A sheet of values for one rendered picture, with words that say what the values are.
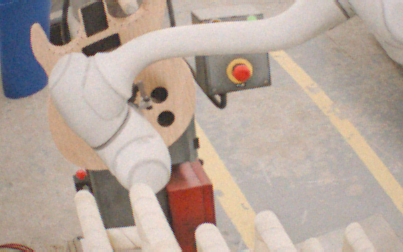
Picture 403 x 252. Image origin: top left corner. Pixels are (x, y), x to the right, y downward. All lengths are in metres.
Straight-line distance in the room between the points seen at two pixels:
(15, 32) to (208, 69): 2.72
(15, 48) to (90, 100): 3.25
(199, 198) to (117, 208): 0.23
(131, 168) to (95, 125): 0.09
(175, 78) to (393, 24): 0.76
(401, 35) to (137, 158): 0.55
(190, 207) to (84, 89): 0.98
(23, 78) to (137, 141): 3.30
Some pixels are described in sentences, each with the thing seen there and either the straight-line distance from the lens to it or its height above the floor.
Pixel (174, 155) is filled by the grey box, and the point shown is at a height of 0.69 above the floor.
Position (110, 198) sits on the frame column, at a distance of 2.24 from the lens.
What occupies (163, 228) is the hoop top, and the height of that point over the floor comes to 1.21.
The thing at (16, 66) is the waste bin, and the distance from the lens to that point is 4.64.
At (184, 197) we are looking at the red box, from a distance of 2.26.
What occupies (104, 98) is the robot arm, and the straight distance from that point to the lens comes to 1.36.
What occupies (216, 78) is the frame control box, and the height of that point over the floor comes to 0.96.
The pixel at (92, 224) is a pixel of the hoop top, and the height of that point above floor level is 1.21.
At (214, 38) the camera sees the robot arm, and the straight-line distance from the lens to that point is 1.38.
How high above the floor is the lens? 1.72
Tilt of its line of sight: 26 degrees down
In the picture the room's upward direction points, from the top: 5 degrees counter-clockwise
